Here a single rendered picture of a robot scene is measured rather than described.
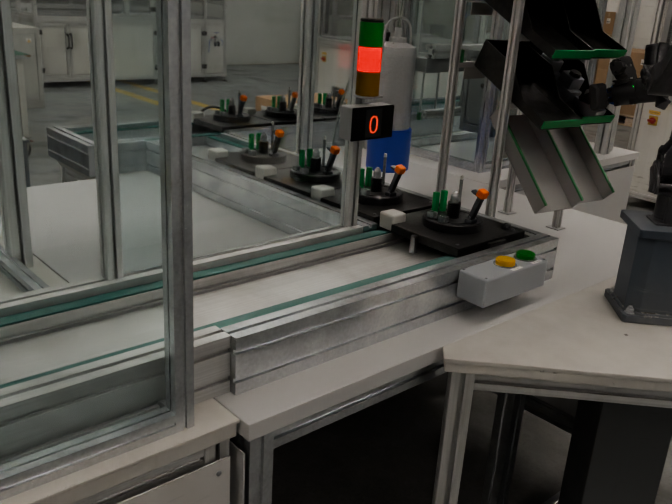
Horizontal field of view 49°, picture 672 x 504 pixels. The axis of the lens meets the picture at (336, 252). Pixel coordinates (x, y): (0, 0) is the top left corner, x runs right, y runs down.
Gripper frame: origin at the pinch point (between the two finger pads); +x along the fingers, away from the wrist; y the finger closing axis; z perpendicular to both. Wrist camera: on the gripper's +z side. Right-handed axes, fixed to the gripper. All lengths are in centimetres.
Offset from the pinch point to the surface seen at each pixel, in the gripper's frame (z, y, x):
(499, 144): -8.2, 25.0, 11.0
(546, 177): -18.2, 13.7, 6.6
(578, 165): -17.6, -2.2, 8.4
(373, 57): 15, 63, 9
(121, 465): -37, 137, -17
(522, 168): -14.6, 22.7, 6.5
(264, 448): -44, 115, -15
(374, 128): 0, 62, 12
